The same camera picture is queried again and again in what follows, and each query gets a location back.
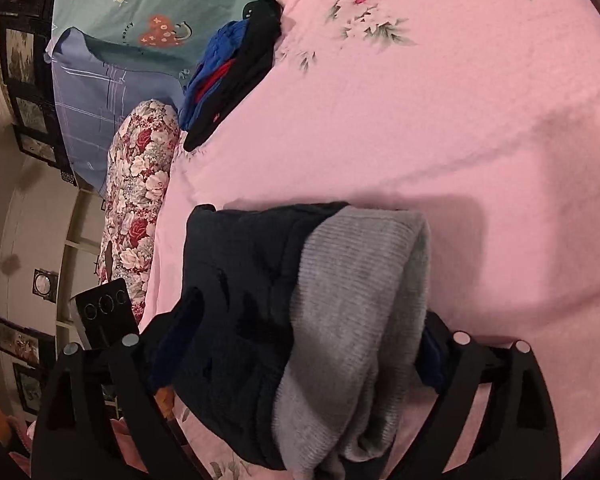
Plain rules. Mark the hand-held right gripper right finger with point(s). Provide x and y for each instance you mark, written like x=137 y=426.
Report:
x=432 y=360

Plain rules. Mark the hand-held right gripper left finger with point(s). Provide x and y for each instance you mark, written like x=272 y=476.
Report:
x=175 y=340

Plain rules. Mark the dark navy pants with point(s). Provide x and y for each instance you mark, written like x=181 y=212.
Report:
x=240 y=270

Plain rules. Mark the black framed picture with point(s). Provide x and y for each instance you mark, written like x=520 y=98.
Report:
x=30 y=390
x=22 y=340

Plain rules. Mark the red floral pillow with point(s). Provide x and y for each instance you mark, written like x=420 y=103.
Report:
x=140 y=185

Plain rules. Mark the pink floral bedsheet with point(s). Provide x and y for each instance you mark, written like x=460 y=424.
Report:
x=430 y=110

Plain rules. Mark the blue plaid pillow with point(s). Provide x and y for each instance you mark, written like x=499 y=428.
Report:
x=90 y=100

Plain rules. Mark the black framed picture panel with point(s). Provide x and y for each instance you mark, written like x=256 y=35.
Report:
x=30 y=110

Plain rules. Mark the blue red black garment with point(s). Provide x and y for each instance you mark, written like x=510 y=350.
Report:
x=250 y=60

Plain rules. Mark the small framed wall clock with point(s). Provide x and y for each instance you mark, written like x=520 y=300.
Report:
x=45 y=285

